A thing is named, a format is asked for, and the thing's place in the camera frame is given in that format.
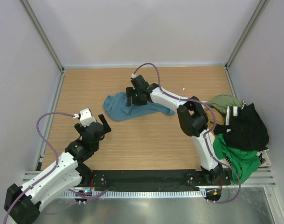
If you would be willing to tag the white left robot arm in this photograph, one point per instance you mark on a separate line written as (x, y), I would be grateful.
(25, 203)

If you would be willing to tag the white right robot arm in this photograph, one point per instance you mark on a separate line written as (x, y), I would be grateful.
(191, 115)

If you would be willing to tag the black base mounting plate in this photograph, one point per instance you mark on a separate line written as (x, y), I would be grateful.
(154, 180)

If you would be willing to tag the white slotted cable duct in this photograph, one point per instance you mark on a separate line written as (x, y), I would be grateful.
(137, 195)

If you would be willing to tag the white laundry tray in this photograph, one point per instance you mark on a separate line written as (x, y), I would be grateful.
(263, 161)

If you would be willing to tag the right aluminium frame post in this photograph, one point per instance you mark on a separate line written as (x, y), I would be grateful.
(247, 30)

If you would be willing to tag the black garment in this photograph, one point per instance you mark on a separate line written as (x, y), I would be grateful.
(245, 128)

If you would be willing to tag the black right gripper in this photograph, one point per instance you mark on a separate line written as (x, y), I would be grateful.
(129, 92)

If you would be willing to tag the left aluminium frame post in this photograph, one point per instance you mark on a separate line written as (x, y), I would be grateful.
(29, 11)

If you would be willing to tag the olive green garment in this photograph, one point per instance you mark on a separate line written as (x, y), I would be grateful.
(221, 103)

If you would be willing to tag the aluminium frame post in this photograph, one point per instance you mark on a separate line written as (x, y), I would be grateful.
(247, 30)
(29, 11)

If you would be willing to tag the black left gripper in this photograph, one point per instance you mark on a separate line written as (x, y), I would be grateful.
(106, 129)

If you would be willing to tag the blue tank top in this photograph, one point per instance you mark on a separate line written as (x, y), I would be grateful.
(115, 107)

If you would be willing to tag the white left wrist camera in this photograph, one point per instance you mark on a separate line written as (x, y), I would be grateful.
(85, 117)

